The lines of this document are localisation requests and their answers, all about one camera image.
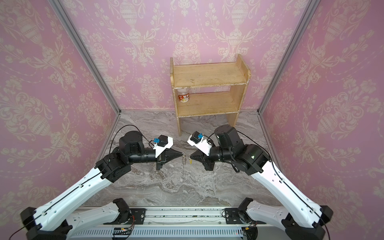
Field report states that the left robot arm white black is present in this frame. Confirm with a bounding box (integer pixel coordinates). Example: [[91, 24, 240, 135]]
[[20, 131, 183, 240]]

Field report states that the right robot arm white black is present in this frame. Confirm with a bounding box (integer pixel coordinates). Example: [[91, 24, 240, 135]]
[[188, 125, 334, 240]]

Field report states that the small jar red label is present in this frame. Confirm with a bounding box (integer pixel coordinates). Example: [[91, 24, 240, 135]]
[[177, 89, 190, 103]]

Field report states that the wooden two-tier shelf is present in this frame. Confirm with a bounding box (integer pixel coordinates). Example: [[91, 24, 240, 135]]
[[170, 54, 252, 135]]

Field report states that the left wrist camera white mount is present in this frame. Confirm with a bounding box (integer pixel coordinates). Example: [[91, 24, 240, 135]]
[[153, 135, 174, 158]]

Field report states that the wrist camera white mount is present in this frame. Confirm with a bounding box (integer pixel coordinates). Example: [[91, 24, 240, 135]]
[[153, 135, 174, 158], [187, 131, 213, 156]]

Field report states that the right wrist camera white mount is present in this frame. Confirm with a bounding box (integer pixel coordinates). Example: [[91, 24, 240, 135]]
[[187, 131, 213, 156]]

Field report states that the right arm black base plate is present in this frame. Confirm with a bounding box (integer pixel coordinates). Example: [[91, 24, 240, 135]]
[[224, 208, 253, 225]]

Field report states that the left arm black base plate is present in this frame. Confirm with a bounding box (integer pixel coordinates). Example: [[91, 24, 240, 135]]
[[104, 208, 147, 225]]

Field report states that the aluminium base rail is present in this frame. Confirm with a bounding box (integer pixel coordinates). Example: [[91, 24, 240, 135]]
[[52, 205, 271, 240]]

